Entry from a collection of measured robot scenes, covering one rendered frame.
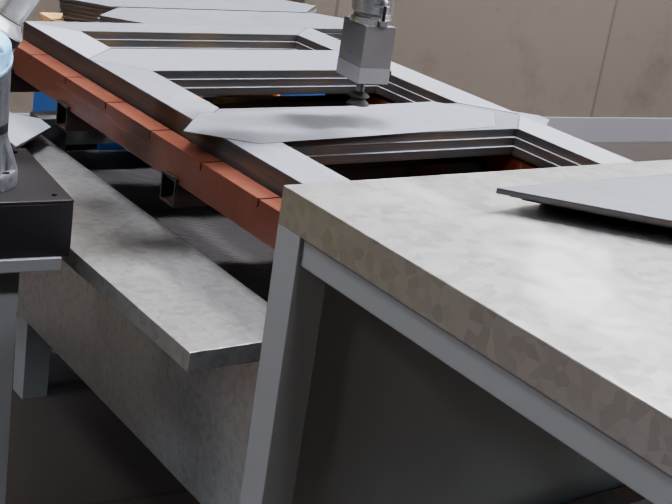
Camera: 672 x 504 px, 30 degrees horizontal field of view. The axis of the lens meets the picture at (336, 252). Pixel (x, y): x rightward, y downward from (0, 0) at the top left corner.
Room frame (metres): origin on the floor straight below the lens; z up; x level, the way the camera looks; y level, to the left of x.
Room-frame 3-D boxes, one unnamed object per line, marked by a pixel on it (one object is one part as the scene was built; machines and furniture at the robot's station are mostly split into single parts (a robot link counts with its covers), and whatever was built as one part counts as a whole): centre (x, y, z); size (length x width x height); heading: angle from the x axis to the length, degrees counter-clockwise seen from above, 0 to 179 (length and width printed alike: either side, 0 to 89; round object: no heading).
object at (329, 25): (3.24, 0.40, 0.82); 0.80 x 0.40 x 0.06; 128
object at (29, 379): (2.63, 0.66, 0.34); 0.06 x 0.06 x 0.68; 38
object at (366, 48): (2.24, -0.01, 1.00); 0.10 x 0.09 x 0.16; 121
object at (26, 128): (2.41, 0.69, 0.70); 0.39 x 0.12 x 0.04; 38
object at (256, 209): (2.04, 0.28, 0.80); 1.62 x 0.04 x 0.06; 38
